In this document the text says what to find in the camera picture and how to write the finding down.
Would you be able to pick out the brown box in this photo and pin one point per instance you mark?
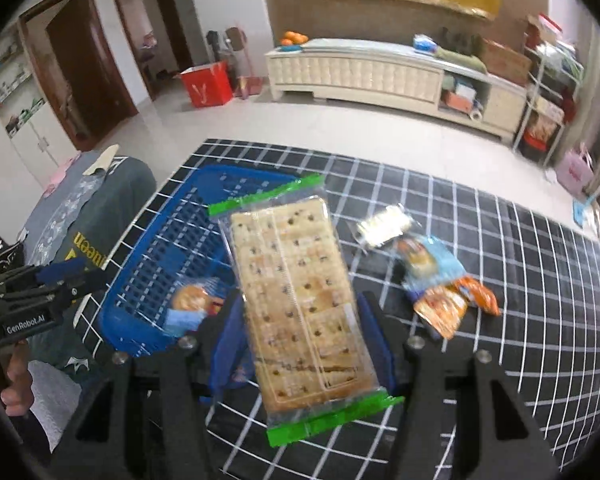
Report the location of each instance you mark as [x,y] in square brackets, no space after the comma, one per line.
[507,62]

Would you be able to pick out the green folded cloth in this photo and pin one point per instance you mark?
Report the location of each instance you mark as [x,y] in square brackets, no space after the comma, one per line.
[462,60]

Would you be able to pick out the blue bowl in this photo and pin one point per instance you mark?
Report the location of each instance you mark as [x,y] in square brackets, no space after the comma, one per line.
[290,47]

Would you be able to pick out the wide brown door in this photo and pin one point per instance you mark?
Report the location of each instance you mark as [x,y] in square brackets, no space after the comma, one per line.
[85,70]

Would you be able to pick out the light blue snack packet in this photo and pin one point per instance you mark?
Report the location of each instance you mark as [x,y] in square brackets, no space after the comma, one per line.
[430,262]

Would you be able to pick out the white TV cabinet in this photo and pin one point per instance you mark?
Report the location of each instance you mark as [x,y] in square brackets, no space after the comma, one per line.
[360,77]

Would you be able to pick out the black router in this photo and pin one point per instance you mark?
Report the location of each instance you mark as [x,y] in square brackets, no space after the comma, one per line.
[457,40]

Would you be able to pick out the cream cloth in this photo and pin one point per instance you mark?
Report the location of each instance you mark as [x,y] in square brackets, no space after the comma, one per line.
[101,159]

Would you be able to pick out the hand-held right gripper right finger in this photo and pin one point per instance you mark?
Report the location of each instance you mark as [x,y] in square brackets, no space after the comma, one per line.
[377,345]

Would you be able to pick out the pink cloth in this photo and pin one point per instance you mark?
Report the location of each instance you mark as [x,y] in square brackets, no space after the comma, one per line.
[60,177]

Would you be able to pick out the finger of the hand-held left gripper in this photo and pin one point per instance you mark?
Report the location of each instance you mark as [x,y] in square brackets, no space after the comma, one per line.
[45,297]
[65,271]

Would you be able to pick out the blue tissue box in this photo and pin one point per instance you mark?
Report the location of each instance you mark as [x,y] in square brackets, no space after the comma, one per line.
[425,44]

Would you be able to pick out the pile of oranges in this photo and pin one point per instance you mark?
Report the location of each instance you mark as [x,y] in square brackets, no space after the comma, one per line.
[294,37]

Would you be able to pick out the orange printed snack packet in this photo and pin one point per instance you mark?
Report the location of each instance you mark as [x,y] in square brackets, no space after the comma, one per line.
[440,311]

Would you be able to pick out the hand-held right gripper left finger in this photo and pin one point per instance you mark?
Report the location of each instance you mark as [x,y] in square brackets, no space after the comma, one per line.
[227,350]

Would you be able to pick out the blue plastic basket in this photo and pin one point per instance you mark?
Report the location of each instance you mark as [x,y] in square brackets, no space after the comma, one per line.
[155,260]

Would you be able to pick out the pink bag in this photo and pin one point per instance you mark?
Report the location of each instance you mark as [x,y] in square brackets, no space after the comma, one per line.
[575,172]

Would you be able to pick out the grey embroidered blanket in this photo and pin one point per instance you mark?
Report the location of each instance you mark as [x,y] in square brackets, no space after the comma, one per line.
[90,220]

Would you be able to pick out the person's left hand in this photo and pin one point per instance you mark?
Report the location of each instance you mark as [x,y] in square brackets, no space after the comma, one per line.
[19,385]

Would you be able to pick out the blue round cake packet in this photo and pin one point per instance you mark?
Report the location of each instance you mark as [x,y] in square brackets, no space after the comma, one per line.
[192,305]

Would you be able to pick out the orange box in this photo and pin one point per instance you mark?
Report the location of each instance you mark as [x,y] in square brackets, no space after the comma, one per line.
[457,101]

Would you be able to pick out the red paper bag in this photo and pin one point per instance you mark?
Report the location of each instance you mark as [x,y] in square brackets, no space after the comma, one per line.
[207,85]

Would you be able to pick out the paper towel roll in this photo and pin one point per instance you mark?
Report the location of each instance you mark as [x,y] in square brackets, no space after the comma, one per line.
[476,114]

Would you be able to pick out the black checkered tablecloth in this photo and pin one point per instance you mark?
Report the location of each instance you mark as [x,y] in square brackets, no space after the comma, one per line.
[505,310]

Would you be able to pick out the white metal shelf rack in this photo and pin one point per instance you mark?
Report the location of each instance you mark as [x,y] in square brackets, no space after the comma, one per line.
[550,90]

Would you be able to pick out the broom and cleaning tools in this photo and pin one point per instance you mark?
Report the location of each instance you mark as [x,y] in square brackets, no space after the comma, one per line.
[235,60]

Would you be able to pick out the green-edged cracker packet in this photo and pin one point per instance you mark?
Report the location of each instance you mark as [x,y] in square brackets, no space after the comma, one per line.
[290,285]

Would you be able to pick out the white cracker packet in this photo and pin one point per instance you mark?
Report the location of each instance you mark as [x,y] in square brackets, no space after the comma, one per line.
[385,225]

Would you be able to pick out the narrow brown door frame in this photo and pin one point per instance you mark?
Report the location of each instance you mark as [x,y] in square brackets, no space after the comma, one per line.
[180,30]

